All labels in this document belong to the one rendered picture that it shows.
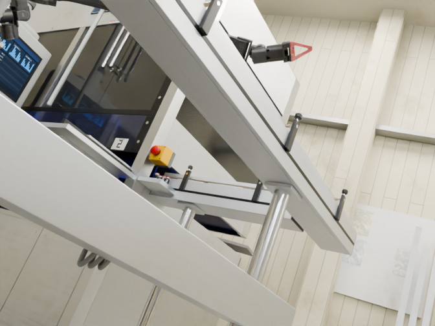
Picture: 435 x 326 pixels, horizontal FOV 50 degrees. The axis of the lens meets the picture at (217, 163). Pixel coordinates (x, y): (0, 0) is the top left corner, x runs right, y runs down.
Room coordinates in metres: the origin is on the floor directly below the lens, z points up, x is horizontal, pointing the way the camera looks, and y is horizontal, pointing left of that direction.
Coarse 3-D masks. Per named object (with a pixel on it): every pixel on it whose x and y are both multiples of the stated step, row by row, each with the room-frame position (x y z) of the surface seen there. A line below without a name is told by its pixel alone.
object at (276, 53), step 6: (282, 42) 1.33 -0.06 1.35; (270, 48) 1.33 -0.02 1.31; (276, 48) 1.33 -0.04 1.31; (282, 48) 1.30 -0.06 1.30; (270, 54) 1.34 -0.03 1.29; (276, 54) 1.34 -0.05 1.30; (282, 54) 1.33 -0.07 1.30; (270, 60) 1.36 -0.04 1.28; (276, 60) 1.36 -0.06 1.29; (282, 60) 1.36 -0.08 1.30
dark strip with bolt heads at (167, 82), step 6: (168, 78) 1.96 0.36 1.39; (162, 84) 1.97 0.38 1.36; (168, 84) 1.95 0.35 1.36; (162, 90) 1.96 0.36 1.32; (162, 96) 1.95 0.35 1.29; (156, 102) 1.96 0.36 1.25; (156, 108) 1.95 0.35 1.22; (150, 120) 1.94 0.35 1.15; (144, 126) 1.96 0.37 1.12; (144, 132) 1.95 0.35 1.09; (138, 138) 1.96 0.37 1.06; (138, 144) 1.95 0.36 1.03
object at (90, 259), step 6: (84, 252) 0.92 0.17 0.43; (78, 258) 0.92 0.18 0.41; (84, 258) 0.92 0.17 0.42; (90, 258) 0.90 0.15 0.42; (102, 258) 0.91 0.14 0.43; (78, 264) 0.91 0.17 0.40; (84, 264) 0.91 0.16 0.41; (90, 264) 0.93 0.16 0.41; (96, 264) 0.92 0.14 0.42; (102, 264) 0.94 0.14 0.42; (108, 264) 0.94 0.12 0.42
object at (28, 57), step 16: (0, 32) 2.22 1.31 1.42; (32, 32) 2.37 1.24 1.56; (16, 48) 2.32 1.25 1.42; (32, 48) 2.40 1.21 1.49; (0, 64) 2.30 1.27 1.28; (16, 64) 2.36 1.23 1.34; (32, 64) 2.44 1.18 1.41; (0, 80) 2.34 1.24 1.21; (16, 80) 2.41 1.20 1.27; (32, 80) 2.49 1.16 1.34; (16, 96) 2.45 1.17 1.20
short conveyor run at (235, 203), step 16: (176, 176) 1.95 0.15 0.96; (192, 176) 1.90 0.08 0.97; (176, 192) 1.90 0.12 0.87; (192, 192) 1.85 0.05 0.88; (208, 192) 1.80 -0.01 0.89; (224, 192) 1.75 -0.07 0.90; (240, 192) 1.71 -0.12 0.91; (256, 192) 1.66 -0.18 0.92; (208, 208) 1.83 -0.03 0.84; (224, 208) 1.75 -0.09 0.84; (240, 208) 1.69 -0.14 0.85; (256, 208) 1.65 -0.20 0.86; (288, 224) 1.64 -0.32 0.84
